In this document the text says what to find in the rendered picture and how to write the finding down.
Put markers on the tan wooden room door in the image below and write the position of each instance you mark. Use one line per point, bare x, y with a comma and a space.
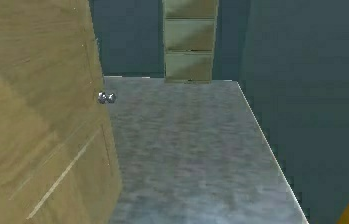
38, 110

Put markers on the olive green chest of drawers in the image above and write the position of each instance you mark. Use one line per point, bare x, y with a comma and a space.
189, 40

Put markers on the silver round door knob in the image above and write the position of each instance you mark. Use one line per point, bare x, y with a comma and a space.
106, 97

